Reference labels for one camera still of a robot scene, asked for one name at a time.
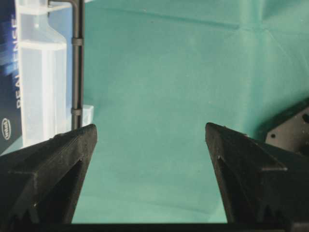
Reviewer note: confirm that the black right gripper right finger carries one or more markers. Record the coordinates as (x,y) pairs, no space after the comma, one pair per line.
(258,182)

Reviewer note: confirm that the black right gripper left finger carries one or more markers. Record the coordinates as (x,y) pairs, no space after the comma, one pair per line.
(45,180)

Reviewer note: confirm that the clear plastic storage case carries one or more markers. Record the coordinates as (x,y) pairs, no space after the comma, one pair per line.
(44,29)

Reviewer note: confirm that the green table cloth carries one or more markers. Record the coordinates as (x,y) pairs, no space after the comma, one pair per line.
(156,72)

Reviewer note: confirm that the black right camera box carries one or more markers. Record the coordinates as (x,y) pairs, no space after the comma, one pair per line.
(10,97)

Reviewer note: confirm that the black case handle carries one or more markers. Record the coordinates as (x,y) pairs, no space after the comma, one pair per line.
(77,41)

